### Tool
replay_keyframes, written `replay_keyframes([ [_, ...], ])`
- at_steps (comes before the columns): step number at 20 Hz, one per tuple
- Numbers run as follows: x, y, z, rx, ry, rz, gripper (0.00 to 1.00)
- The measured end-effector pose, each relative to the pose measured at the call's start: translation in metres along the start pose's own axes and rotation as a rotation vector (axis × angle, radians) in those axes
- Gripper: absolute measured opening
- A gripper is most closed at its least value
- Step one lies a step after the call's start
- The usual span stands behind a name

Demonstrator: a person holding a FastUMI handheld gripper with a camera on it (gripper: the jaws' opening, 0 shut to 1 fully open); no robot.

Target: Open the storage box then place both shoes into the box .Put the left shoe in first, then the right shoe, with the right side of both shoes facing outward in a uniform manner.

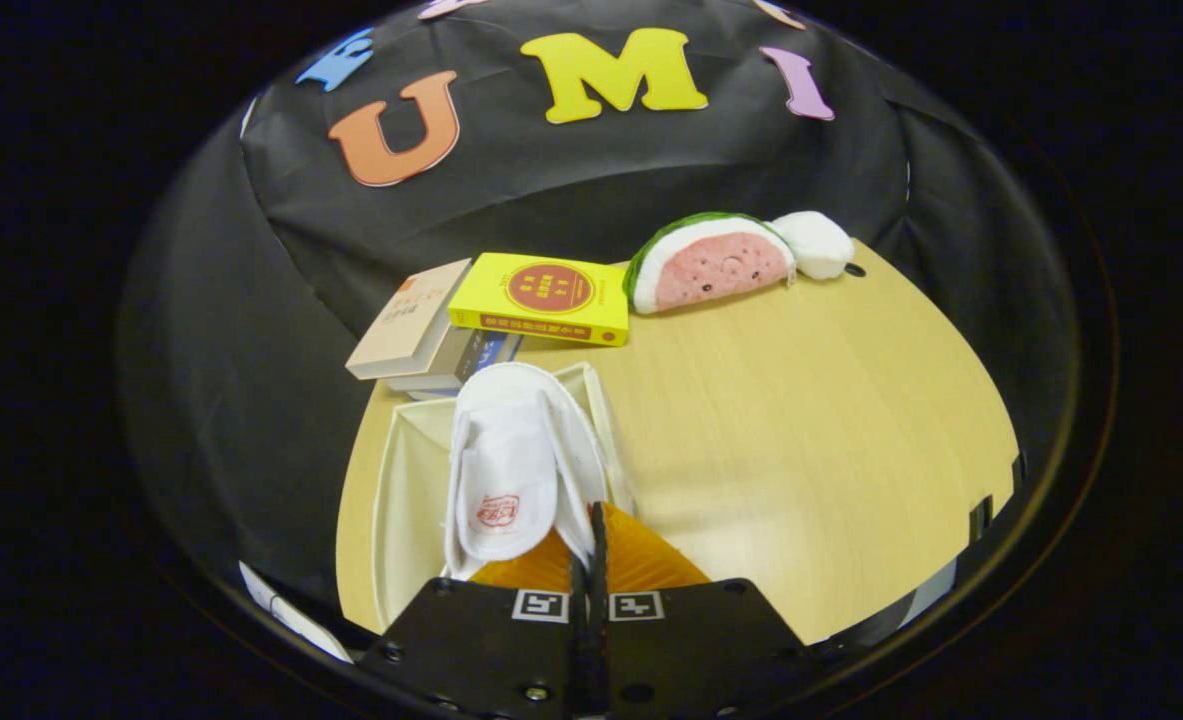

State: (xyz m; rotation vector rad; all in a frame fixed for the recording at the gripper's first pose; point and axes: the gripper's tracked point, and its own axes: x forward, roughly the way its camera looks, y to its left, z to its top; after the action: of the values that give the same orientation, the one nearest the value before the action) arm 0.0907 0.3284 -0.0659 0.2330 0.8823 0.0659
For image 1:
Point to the yellow book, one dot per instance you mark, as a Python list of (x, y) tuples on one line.
[(546, 297)]

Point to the cream fabric storage box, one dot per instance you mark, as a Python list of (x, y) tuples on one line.
[(406, 510)]

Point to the watermelon slice plush toy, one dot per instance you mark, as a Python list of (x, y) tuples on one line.
[(711, 265)]

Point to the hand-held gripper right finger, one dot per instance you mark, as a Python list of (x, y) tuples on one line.
[(691, 650)]

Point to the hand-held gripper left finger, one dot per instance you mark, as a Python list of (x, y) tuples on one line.
[(481, 650)]

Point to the white plush toy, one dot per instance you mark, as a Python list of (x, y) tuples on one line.
[(816, 243)]

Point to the beige book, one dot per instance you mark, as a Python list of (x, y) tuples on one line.
[(406, 325)]

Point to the white canvas shoe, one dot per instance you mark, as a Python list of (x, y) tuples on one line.
[(511, 470)]

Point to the grey and blue book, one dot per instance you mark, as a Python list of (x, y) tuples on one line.
[(461, 362)]

